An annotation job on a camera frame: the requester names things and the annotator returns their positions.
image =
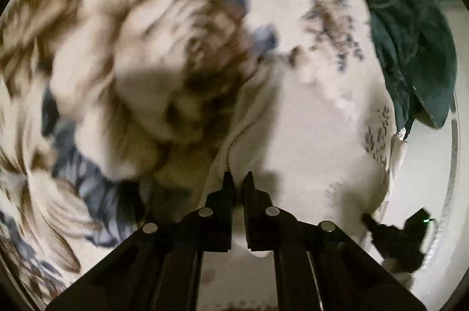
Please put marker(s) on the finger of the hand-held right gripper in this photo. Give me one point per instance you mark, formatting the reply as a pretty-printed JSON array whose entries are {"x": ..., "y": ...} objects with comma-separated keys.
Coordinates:
[{"x": 369, "y": 221}]

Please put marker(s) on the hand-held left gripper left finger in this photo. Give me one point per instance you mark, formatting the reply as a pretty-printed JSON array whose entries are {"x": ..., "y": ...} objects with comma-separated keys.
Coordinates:
[{"x": 228, "y": 192}]

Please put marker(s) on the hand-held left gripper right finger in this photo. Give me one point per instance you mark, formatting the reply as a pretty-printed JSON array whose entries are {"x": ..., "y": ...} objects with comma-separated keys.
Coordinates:
[{"x": 249, "y": 192}]

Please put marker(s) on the white floral print garment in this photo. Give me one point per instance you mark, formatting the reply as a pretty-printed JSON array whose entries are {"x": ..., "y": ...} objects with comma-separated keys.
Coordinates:
[{"x": 311, "y": 135}]

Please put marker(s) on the brown and blue printed blanket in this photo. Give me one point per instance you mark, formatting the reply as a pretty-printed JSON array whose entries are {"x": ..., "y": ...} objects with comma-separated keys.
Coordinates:
[{"x": 110, "y": 76}]

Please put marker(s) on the dark green cloth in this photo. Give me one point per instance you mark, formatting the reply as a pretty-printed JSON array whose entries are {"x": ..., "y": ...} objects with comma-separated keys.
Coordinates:
[{"x": 406, "y": 40}]

